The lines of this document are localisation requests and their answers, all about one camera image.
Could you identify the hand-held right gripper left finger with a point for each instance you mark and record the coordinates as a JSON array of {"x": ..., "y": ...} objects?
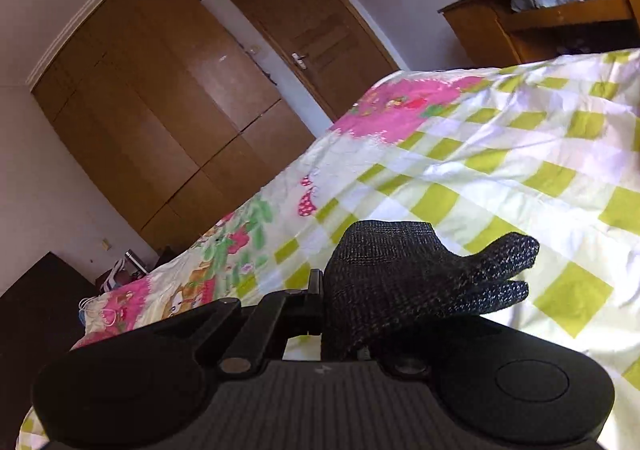
[{"x": 265, "y": 325}]

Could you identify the wooden door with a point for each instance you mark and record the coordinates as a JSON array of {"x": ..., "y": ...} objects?
[{"x": 320, "y": 19}]

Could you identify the printed checkered blanket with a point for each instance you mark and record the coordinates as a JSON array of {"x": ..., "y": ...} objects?
[{"x": 500, "y": 154}]

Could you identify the dark brown headboard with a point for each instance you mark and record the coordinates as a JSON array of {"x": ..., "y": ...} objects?
[{"x": 35, "y": 330}]

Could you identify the wooden desk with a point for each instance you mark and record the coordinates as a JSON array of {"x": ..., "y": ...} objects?
[{"x": 480, "y": 34}]

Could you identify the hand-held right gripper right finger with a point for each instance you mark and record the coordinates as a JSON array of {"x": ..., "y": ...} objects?
[{"x": 407, "y": 366}]

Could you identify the grey plaid pants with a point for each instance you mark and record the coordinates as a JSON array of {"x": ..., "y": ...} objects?
[{"x": 400, "y": 275}]

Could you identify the wall light switch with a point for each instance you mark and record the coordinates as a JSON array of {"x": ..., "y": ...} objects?
[{"x": 253, "y": 49}]

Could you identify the wooden wardrobe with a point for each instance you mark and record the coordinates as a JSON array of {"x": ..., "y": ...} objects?
[{"x": 150, "y": 129}]

